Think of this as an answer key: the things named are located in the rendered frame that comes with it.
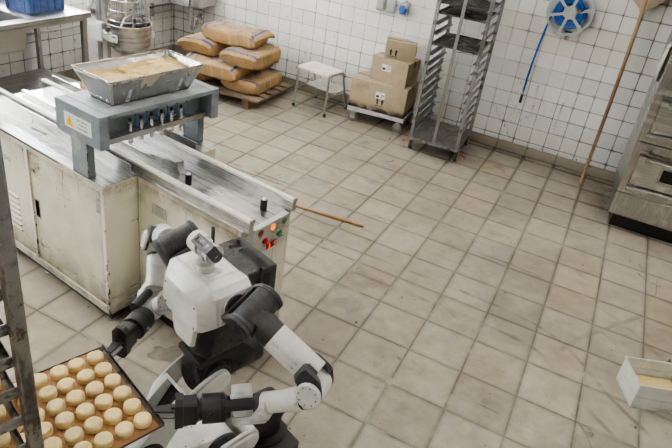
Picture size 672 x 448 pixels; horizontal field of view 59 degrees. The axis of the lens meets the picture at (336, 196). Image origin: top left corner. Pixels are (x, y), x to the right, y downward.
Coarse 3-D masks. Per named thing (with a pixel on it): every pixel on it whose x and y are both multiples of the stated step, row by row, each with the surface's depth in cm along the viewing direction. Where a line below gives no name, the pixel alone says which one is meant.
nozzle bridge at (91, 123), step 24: (72, 96) 275; (168, 96) 292; (192, 96) 298; (216, 96) 312; (72, 120) 270; (96, 120) 259; (120, 120) 278; (144, 120) 290; (168, 120) 299; (192, 120) 309; (72, 144) 277; (96, 144) 265
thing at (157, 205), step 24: (192, 168) 302; (144, 192) 289; (168, 192) 278; (216, 192) 284; (240, 192) 287; (144, 216) 295; (168, 216) 283; (192, 216) 272; (264, 216) 270; (216, 240) 268; (144, 264) 309; (168, 312) 311
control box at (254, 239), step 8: (280, 216) 272; (288, 216) 276; (264, 224) 264; (272, 224) 267; (280, 224) 273; (256, 232) 260; (264, 232) 265; (272, 232) 270; (256, 240) 262; (272, 240) 272; (280, 240) 279; (264, 248) 270
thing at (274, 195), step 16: (48, 80) 366; (160, 144) 318; (176, 144) 310; (192, 160) 307; (208, 160) 300; (224, 176) 297; (240, 176) 290; (256, 192) 287; (272, 192) 280; (288, 208) 278
